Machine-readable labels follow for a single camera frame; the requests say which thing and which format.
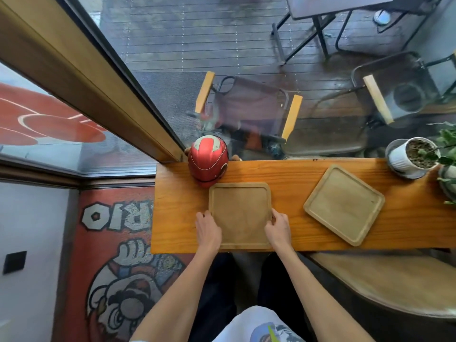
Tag person's right hand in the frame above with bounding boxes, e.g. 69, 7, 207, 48
264, 209, 293, 252

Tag person's left hand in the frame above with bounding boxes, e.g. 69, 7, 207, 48
195, 211, 223, 254

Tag dark square wooden tray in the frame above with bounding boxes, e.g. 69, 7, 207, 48
208, 182, 274, 251

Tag person's left forearm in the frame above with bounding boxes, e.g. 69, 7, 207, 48
129, 250, 219, 342

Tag person's right forearm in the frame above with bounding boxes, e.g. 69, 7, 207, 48
275, 248, 376, 342

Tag red helmet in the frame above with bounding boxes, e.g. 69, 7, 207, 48
187, 135, 229, 189

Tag person's black trousers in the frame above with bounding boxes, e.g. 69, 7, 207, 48
188, 252, 314, 342

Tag light square wooden tray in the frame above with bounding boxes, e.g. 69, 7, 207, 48
303, 164, 386, 247

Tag person's white printed shirt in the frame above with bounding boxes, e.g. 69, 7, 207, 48
212, 305, 308, 342

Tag folding chair with wooden armrests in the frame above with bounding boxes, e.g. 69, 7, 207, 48
185, 71, 304, 159

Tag round wooden stool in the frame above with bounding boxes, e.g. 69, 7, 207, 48
309, 252, 456, 320

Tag white ribbed plant pot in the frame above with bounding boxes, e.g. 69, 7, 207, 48
388, 137, 442, 176

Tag grey round plant pot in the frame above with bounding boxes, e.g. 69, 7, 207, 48
438, 165, 456, 204

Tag black folding chair with cupholder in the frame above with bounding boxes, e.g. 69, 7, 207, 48
310, 50, 456, 157

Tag green leafy plant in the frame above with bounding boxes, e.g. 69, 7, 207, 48
418, 122, 456, 205

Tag dark outdoor folding table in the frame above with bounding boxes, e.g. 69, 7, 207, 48
271, 0, 395, 65

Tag small white round object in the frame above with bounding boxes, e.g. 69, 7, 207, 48
373, 9, 393, 26

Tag wooden window frame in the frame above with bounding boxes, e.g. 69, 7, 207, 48
0, 0, 186, 163

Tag black wall switch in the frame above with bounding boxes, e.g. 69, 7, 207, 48
2, 251, 28, 275

